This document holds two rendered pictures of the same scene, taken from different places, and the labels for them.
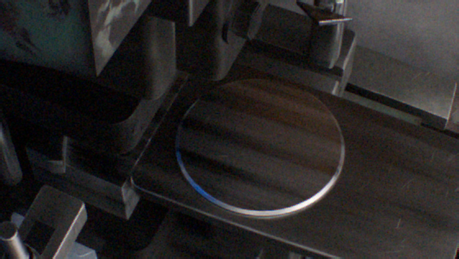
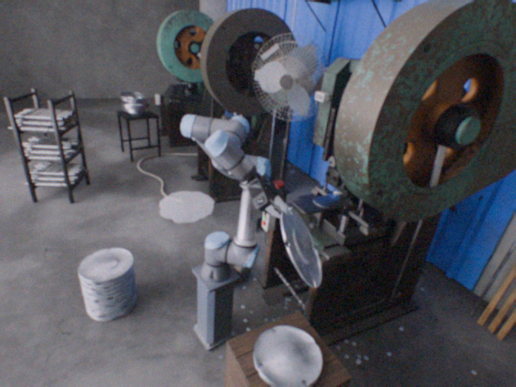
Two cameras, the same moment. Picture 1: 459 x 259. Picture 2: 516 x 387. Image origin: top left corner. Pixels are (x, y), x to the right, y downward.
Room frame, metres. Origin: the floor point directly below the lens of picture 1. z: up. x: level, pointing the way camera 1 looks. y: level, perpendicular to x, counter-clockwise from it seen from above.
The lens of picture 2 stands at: (1.07, -1.43, 1.58)
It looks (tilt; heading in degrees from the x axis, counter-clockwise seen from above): 27 degrees down; 131
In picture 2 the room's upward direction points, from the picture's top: 6 degrees clockwise
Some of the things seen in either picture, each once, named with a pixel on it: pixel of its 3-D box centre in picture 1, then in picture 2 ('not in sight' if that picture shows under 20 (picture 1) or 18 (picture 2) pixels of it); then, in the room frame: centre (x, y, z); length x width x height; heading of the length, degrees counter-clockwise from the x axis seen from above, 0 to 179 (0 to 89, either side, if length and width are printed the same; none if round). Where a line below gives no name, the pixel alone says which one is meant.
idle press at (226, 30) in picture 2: not in sight; (264, 109); (-1.08, 1.06, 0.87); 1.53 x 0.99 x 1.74; 67
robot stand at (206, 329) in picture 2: not in sight; (215, 304); (0.12, -0.59, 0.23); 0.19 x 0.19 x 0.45; 80
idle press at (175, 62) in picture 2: not in sight; (206, 81); (-2.76, 1.64, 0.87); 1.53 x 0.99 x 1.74; 72
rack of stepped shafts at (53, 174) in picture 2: not in sight; (52, 147); (-2.14, -0.65, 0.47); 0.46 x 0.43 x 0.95; 49
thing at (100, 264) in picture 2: not in sight; (106, 263); (-0.48, -0.91, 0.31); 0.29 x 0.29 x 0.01
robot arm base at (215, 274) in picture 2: not in sight; (216, 265); (0.12, -0.59, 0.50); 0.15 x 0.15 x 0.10
